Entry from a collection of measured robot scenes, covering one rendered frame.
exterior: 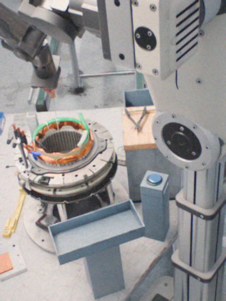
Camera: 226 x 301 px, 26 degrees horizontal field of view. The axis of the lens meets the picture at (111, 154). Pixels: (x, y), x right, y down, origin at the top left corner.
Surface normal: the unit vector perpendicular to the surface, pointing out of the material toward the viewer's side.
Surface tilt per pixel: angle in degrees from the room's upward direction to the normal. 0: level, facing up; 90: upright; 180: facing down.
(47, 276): 0
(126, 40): 90
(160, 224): 90
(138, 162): 90
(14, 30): 82
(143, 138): 0
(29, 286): 0
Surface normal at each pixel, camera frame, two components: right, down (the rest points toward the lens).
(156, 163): 0.02, 0.67
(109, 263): 0.33, 0.61
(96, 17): -0.62, 0.42
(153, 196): -0.36, 0.65
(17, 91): -0.09, -0.73
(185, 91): -0.55, 0.78
